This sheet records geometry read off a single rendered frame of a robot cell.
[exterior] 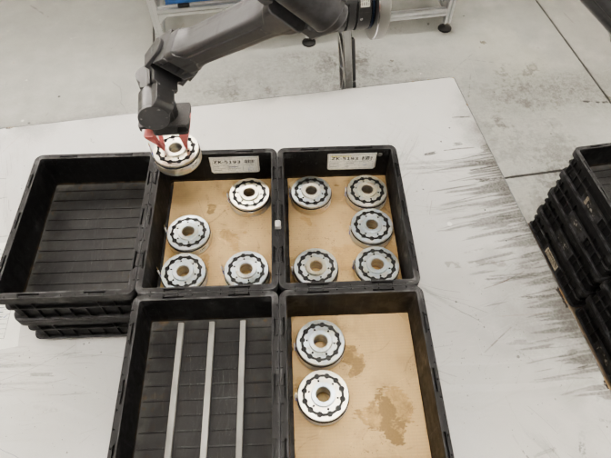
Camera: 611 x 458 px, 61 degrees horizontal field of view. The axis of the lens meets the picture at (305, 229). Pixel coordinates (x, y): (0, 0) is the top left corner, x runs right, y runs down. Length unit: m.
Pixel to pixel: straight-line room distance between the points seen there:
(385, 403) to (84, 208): 0.88
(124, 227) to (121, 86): 1.80
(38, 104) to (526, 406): 2.69
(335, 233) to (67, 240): 0.66
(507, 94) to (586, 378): 1.95
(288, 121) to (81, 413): 1.02
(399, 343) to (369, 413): 0.16
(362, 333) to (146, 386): 0.46
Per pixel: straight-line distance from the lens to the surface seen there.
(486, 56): 3.28
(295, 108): 1.75
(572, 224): 2.05
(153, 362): 1.17
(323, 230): 1.27
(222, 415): 1.10
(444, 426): 1.01
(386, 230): 1.25
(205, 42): 0.87
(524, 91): 3.12
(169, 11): 3.01
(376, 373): 1.12
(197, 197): 1.36
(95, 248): 1.34
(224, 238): 1.27
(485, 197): 1.59
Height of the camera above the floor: 1.88
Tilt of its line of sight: 56 degrees down
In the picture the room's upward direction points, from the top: straight up
